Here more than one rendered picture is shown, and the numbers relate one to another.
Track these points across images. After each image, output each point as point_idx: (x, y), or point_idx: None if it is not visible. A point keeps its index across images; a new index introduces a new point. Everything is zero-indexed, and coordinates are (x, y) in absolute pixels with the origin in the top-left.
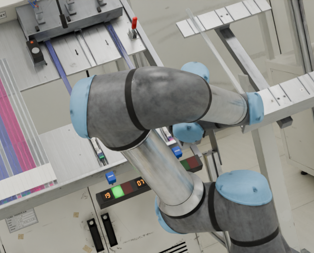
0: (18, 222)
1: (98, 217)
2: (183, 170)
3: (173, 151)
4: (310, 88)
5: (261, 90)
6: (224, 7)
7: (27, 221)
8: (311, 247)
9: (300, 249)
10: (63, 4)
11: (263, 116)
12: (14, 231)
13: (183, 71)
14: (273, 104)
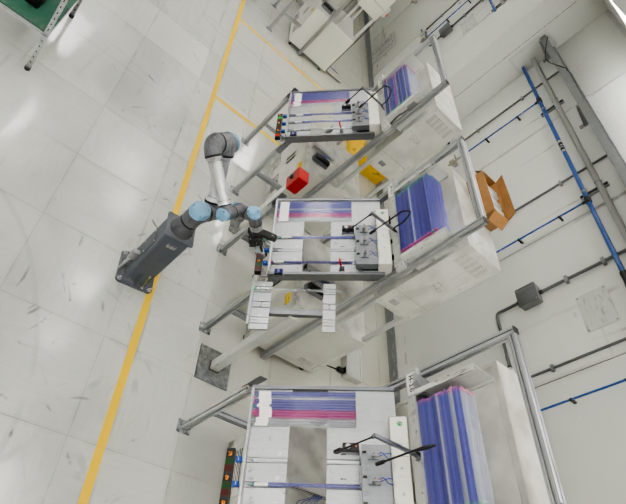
0: None
1: None
2: (213, 187)
3: (265, 260)
4: (257, 319)
5: (276, 308)
6: (334, 309)
7: None
8: (224, 395)
9: (228, 391)
10: (369, 242)
11: (217, 217)
12: None
13: (215, 146)
14: (259, 299)
